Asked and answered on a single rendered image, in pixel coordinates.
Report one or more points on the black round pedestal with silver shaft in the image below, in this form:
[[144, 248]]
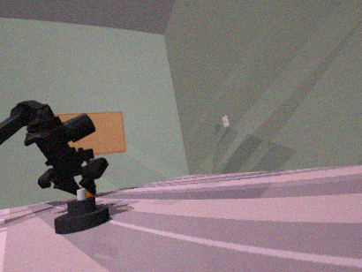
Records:
[[82, 215]]

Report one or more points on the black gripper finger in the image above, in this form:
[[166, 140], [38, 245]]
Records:
[[88, 184], [69, 185]]

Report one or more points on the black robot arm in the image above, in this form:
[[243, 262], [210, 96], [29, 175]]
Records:
[[49, 133]]

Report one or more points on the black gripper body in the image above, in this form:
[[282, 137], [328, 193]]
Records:
[[67, 165]]

